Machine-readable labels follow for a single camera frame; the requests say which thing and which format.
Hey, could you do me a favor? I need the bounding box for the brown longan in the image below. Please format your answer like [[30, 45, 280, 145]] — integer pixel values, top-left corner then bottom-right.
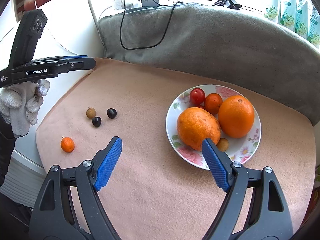
[[86, 107, 96, 119], [216, 138, 229, 152]]

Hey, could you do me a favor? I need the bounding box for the dark cherry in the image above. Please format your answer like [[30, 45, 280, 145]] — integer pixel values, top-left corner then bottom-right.
[[106, 108, 117, 119], [92, 116, 102, 127]]

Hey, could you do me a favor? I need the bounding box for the tiny orange kumquat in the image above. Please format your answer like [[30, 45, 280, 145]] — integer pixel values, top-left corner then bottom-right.
[[60, 137, 75, 153]]

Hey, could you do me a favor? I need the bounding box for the smooth oval orange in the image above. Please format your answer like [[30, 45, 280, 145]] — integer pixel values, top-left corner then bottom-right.
[[218, 95, 254, 139]]

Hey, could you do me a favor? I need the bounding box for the large speckled orange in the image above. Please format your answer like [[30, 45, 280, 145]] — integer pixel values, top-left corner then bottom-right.
[[177, 107, 221, 151]]

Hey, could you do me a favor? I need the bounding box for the cherry tomato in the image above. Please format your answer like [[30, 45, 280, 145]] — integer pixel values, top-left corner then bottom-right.
[[190, 88, 206, 105]]

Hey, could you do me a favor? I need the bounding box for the small tangerine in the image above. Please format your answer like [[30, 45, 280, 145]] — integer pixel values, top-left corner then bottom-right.
[[204, 93, 223, 115]]

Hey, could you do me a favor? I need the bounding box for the white gloved left hand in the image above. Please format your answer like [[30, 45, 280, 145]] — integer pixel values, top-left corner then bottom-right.
[[1, 79, 50, 138]]

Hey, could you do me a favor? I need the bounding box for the floral white plate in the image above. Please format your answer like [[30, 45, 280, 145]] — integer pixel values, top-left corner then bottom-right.
[[165, 85, 262, 170]]

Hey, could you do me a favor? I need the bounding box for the peach fleece mat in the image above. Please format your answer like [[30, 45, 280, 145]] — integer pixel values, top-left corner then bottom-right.
[[36, 59, 316, 239]]

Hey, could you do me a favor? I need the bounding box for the black power adapter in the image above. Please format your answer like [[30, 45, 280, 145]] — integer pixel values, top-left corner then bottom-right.
[[140, 0, 160, 7]]

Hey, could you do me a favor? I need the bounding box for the grey folded blanket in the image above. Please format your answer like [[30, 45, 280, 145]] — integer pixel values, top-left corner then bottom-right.
[[98, 3, 319, 125]]

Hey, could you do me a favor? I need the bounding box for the green white pouch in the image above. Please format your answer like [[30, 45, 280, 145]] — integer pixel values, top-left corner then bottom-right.
[[307, 7, 320, 48], [295, 0, 312, 39], [278, 0, 297, 31], [263, 0, 280, 23]]

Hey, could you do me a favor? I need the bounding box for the black cable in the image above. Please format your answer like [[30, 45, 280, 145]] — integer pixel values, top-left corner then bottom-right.
[[119, 0, 183, 51]]

